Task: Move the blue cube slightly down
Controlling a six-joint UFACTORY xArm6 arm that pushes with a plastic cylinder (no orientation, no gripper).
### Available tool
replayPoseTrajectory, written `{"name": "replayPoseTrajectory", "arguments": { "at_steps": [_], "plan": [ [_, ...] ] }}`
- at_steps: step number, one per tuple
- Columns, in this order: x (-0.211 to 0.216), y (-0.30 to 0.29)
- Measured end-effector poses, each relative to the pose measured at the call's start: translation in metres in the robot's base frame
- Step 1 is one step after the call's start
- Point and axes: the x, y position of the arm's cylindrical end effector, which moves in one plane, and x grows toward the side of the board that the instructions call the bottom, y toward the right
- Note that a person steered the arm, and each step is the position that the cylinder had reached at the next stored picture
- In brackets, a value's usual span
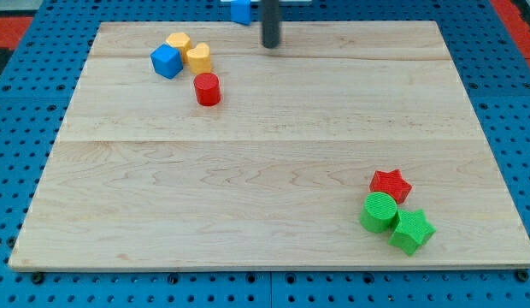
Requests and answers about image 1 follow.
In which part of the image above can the blue block at top edge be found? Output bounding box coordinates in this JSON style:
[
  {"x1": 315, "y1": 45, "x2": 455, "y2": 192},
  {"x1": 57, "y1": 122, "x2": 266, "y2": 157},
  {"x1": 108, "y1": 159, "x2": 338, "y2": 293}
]
[{"x1": 230, "y1": 0, "x2": 251, "y2": 26}]

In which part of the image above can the yellow hexagon block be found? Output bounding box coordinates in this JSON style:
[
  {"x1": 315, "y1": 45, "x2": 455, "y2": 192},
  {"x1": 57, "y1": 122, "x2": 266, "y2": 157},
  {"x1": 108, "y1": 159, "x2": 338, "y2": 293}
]
[{"x1": 165, "y1": 32, "x2": 192, "y2": 63}]

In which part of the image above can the yellow heart block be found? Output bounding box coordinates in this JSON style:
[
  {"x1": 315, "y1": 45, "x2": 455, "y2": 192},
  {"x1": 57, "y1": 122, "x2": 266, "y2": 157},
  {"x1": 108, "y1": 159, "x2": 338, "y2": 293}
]
[{"x1": 186, "y1": 43, "x2": 213, "y2": 74}]

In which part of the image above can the red star block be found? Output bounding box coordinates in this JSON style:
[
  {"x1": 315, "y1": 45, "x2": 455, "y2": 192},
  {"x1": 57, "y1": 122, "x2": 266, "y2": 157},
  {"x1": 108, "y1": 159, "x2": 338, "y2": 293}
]
[{"x1": 369, "y1": 169, "x2": 412, "y2": 204}]

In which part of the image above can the green cylinder block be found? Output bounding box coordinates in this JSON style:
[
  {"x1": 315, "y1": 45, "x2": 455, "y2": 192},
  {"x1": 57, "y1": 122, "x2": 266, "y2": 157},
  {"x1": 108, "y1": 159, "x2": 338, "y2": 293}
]
[{"x1": 359, "y1": 192, "x2": 398, "y2": 233}]

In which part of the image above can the green star block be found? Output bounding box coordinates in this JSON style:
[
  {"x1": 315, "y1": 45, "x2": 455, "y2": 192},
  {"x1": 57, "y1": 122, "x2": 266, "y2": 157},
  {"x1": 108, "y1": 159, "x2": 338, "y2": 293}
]
[{"x1": 388, "y1": 210, "x2": 436, "y2": 256}]

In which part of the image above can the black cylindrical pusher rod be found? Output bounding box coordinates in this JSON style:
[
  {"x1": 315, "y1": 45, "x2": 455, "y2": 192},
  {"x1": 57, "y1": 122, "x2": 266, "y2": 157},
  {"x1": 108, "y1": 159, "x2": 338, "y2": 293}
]
[{"x1": 260, "y1": 0, "x2": 281, "y2": 49}]

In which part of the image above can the wooden board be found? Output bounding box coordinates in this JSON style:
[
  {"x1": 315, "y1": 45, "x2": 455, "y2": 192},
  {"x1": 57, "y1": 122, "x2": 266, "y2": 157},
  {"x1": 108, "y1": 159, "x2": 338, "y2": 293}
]
[{"x1": 9, "y1": 21, "x2": 530, "y2": 272}]

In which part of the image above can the red cylinder block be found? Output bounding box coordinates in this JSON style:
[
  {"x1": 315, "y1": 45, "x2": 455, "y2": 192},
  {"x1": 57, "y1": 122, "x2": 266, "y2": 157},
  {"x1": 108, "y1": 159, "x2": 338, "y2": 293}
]
[{"x1": 193, "y1": 73, "x2": 221, "y2": 107}]

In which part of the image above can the blue cube block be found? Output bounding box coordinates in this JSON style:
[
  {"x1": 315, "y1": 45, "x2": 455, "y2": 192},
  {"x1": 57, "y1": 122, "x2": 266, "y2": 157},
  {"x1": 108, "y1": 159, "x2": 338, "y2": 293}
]
[{"x1": 150, "y1": 44, "x2": 183, "y2": 79}]

